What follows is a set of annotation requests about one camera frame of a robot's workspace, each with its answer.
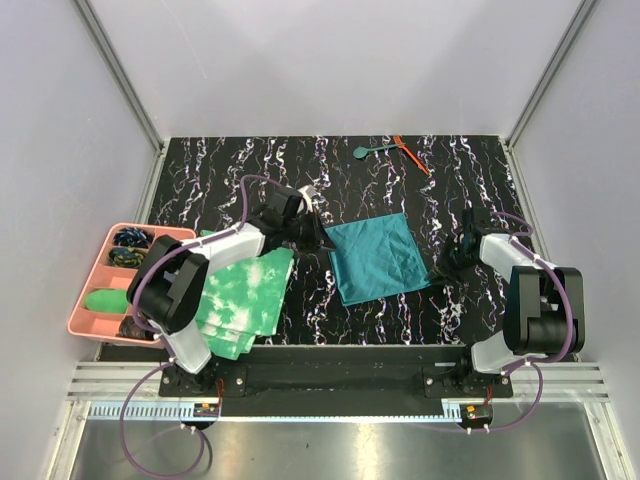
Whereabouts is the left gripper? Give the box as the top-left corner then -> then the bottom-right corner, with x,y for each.
282,207 -> 337,254

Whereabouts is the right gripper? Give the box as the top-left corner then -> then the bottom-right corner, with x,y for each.
424,236 -> 478,286

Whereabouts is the teal satin napkin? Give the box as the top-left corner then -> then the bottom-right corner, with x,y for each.
327,213 -> 430,307

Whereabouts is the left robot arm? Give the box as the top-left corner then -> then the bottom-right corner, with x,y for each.
127,185 -> 335,396

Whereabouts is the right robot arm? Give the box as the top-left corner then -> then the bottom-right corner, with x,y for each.
428,207 -> 586,397

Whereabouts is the teal plastic spoon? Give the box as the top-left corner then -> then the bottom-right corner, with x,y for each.
352,144 -> 397,160

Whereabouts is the green tie-dye cloth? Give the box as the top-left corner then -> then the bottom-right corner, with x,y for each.
195,247 -> 294,360

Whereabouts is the orange plastic fork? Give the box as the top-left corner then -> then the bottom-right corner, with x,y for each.
393,135 -> 430,176

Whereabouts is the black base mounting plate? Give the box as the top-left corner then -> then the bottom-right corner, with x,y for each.
159,346 -> 506,397

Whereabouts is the blue patterned rolled cloth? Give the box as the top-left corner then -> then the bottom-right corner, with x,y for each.
113,227 -> 154,249

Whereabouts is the brown patterned rolled cloth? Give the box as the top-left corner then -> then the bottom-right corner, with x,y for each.
117,316 -> 153,341

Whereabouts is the green rolled cloth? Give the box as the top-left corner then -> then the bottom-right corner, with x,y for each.
85,289 -> 129,314

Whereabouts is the pink compartment tray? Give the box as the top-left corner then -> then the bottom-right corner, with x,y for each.
67,223 -> 196,349

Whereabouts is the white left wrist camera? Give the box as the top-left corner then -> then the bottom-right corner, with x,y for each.
298,185 -> 317,212

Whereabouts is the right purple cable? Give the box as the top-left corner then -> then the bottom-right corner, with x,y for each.
414,210 -> 576,434

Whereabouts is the purple cable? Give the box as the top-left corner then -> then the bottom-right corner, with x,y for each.
414,210 -> 576,434
119,174 -> 281,476

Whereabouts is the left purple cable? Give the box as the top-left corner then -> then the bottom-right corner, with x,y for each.
119,174 -> 281,476

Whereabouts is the aluminium front rail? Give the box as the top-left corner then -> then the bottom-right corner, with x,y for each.
68,362 -> 610,423

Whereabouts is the left aluminium frame post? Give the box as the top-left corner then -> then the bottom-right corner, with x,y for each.
69,0 -> 169,156

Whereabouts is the aluminium frame post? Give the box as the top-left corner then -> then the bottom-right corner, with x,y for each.
69,0 -> 169,156
505,0 -> 600,149

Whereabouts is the right aluminium frame post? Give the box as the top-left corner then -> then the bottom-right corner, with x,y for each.
505,0 -> 600,149

